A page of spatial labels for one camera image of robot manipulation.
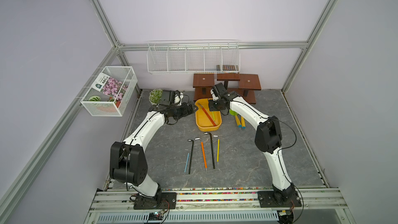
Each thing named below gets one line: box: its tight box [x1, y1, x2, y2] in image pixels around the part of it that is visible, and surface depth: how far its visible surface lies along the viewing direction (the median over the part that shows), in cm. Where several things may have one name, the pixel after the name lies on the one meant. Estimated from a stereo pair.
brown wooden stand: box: [192, 73, 262, 105], surface depth 110 cm
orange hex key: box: [194, 137, 208, 173], surface depth 89 cm
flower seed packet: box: [91, 72, 129, 102], surface depth 76 cm
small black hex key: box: [187, 138, 195, 175], surface depth 90 cm
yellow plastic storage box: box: [194, 98, 222, 132], surface depth 105 cm
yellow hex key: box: [212, 134, 221, 163], surface depth 92 cm
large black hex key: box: [203, 132, 216, 170], surface depth 91 cm
